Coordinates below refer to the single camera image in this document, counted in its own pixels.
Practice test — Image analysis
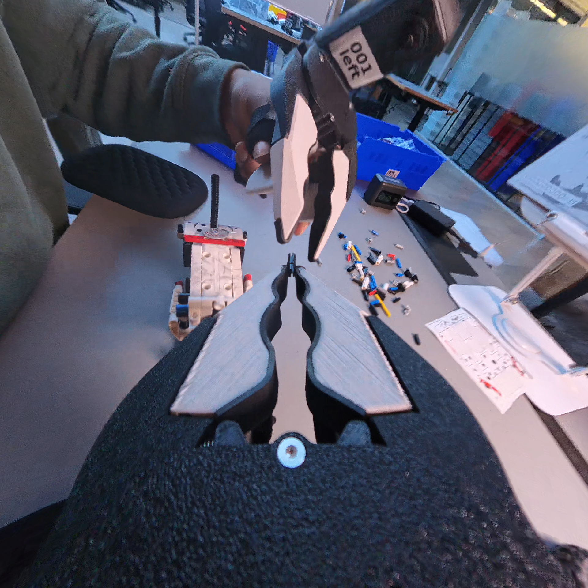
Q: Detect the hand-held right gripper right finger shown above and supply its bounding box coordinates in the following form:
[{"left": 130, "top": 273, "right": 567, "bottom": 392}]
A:
[{"left": 296, "top": 267, "right": 414, "bottom": 416}]

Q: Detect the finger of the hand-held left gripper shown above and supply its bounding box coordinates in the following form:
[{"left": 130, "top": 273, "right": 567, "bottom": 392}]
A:
[
  {"left": 308, "top": 147, "right": 352, "bottom": 262},
  {"left": 273, "top": 92, "right": 319, "bottom": 244}
]

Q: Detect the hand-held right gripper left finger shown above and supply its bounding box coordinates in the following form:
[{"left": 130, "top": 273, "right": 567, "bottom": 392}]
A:
[{"left": 170, "top": 267, "right": 287, "bottom": 416}]

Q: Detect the brick-built truck model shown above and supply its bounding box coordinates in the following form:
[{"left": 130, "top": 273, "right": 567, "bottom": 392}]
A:
[{"left": 168, "top": 173, "right": 255, "bottom": 342}]

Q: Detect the pile of small brick pieces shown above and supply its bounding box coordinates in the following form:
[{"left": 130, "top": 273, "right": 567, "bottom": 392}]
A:
[{"left": 336, "top": 230, "right": 423, "bottom": 319}]

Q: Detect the building instruction booklet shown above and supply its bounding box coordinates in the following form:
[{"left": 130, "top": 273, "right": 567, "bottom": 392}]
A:
[{"left": 507, "top": 124, "right": 588, "bottom": 230}]

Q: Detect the person's left forearm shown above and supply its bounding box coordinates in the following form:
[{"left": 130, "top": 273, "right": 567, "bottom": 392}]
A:
[{"left": 51, "top": 0, "right": 251, "bottom": 148}]

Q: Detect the small black device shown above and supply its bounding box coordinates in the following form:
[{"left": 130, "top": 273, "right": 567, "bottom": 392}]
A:
[{"left": 363, "top": 173, "right": 409, "bottom": 207}]

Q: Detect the blue storage bin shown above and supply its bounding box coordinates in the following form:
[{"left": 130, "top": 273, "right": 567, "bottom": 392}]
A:
[
  {"left": 354, "top": 112, "right": 446, "bottom": 192},
  {"left": 193, "top": 141, "right": 244, "bottom": 171}
]

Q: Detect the black power adapter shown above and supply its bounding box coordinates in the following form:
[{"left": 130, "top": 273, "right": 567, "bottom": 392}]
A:
[{"left": 407, "top": 198, "right": 457, "bottom": 232}]

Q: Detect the sticker sheet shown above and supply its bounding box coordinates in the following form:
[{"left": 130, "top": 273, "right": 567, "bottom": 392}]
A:
[{"left": 425, "top": 308, "right": 533, "bottom": 412}]

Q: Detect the white book stand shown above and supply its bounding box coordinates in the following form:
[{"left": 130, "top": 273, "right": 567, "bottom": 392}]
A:
[{"left": 449, "top": 210, "right": 588, "bottom": 416}]

